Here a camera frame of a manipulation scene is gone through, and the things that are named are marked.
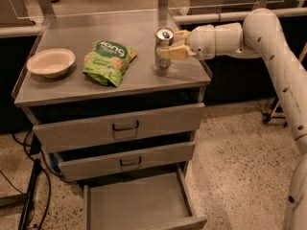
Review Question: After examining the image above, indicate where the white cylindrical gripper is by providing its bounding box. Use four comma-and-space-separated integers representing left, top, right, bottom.
158, 22, 260, 60

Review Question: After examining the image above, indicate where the silver redbull can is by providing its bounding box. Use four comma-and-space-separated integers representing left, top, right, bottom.
155, 28, 174, 69

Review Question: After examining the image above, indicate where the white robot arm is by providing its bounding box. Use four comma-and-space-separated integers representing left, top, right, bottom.
155, 8, 307, 230

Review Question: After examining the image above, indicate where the grey metal drawer cabinet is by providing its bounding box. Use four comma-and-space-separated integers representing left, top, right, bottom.
15, 11, 210, 230

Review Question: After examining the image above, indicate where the grey top drawer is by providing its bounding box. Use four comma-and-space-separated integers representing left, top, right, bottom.
22, 87, 206, 153

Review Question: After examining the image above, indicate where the grey drawer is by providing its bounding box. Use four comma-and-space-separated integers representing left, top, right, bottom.
83, 164, 207, 230
22, 87, 206, 153
56, 132, 196, 181

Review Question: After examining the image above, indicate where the grey middle drawer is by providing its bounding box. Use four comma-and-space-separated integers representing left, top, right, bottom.
56, 132, 196, 181

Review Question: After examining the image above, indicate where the grey bottom drawer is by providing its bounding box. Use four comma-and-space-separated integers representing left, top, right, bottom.
83, 164, 207, 230

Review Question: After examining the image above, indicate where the green chip bag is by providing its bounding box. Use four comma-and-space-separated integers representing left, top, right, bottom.
83, 40, 137, 87

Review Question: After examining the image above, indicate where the white paper bowl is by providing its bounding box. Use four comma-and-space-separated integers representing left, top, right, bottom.
26, 48, 76, 79

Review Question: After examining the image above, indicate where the black stand leg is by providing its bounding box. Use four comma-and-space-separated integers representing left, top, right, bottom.
18, 159, 41, 230

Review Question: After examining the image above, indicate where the white horizontal rail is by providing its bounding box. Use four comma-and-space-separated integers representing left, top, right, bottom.
173, 8, 307, 25

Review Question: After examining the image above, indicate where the black floor cable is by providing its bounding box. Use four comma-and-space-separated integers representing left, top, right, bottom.
11, 129, 70, 230

